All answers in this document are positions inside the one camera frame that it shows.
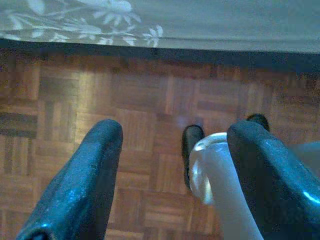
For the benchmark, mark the grey floral bed sheet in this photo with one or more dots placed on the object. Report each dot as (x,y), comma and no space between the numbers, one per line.
(200,20)

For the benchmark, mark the black robot left foot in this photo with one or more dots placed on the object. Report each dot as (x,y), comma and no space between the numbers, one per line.
(191,140)

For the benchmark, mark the black robot right foot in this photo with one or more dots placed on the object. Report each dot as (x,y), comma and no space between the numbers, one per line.
(260,121)

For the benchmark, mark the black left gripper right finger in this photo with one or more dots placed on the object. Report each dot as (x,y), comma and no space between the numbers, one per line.
(275,187)

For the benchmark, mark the black robot foot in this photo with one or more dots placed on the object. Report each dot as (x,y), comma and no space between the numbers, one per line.
(260,121)
(191,140)

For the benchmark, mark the silver robot left leg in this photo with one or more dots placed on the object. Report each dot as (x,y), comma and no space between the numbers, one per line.
(220,187)

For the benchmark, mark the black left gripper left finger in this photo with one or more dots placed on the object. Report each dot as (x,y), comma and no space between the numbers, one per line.
(80,187)

